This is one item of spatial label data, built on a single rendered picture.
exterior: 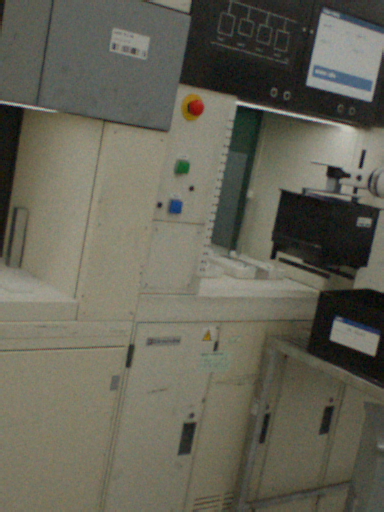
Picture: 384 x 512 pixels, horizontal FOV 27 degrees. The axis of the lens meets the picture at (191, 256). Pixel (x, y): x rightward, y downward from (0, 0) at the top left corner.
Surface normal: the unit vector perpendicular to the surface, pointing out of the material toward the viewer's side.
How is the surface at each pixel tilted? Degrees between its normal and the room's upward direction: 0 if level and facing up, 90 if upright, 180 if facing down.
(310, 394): 90
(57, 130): 90
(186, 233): 90
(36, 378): 90
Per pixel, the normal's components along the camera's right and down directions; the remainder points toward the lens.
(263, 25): 0.61, 0.25
